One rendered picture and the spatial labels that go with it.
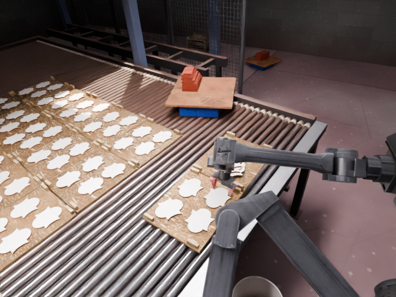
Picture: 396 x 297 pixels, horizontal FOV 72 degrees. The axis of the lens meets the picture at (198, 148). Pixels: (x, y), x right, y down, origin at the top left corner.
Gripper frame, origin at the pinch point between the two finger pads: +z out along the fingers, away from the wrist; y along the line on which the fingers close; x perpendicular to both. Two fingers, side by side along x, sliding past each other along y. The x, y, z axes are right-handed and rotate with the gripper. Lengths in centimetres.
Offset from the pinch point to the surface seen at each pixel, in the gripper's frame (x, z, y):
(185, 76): 63, -32, -77
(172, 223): -28.7, 8.1, -9.2
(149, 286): -55, 15, 1
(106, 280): -64, 17, -15
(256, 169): 26.0, -4.0, 7.0
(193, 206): -15.1, 5.2, -7.1
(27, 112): -11, 11, -181
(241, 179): 14.5, -1.4, 3.8
